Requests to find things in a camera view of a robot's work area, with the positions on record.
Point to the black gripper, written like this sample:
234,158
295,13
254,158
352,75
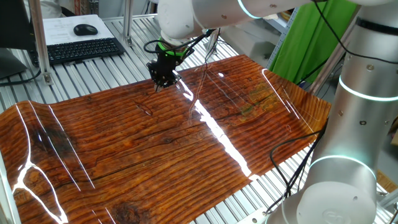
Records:
164,70

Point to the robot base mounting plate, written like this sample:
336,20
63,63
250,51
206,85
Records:
256,217

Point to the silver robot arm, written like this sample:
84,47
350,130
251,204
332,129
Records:
351,140

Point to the glossy wood-pattern mat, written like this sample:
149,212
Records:
124,155

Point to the black computer keyboard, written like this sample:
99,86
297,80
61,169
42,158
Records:
77,49

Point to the black computer mouse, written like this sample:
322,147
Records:
85,29

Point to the white storage box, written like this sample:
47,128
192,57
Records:
252,43

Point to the white paper pad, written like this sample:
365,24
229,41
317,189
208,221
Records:
59,29

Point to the perforated metal shelf upright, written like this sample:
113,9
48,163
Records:
281,40

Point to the person in white shirt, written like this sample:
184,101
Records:
46,7

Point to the green cloth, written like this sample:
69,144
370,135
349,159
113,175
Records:
308,40

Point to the black computer monitor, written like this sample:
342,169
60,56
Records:
14,25

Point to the diagonal aluminium brace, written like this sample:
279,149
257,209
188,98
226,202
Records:
332,59

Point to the aluminium frame post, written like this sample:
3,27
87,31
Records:
127,21
39,40
7,199
213,42

